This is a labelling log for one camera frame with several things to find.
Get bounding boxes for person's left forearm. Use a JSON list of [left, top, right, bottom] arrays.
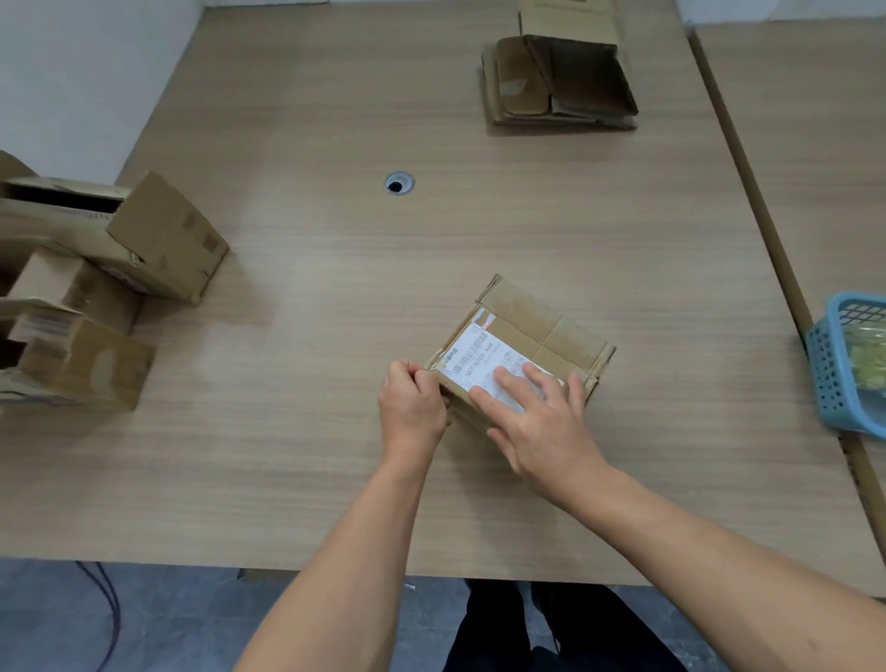
[[234, 453, 429, 672]]

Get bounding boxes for person's right hand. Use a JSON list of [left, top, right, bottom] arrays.
[[470, 361, 611, 514]]

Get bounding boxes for large open cardboard box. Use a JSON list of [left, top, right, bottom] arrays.
[[0, 151, 230, 306]]

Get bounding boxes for cardboard box with barcode label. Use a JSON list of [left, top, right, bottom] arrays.
[[0, 306, 157, 414]]

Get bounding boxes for person's right forearm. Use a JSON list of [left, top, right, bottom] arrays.
[[557, 462, 886, 672]]

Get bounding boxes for person's left hand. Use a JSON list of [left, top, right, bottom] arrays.
[[378, 359, 451, 473]]

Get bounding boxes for folded dark cardboard box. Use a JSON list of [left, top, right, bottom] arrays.
[[518, 0, 639, 120]]

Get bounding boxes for cardboard box with white label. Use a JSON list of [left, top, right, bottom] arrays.
[[423, 273, 617, 434]]

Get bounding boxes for blue plastic basket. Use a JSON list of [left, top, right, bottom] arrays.
[[804, 291, 886, 441]]

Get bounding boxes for flattened cardboard box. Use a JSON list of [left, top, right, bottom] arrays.
[[480, 36, 638, 132]]

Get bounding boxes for green packets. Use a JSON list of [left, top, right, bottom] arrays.
[[840, 323, 886, 397]]

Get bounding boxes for person's black trousers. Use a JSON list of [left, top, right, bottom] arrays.
[[449, 580, 688, 672]]

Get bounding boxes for small plain cardboard box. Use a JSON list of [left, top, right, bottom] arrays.
[[0, 248, 144, 335]]

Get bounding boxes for black cable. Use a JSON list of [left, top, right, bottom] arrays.
[[75, 562, 123, 672]]

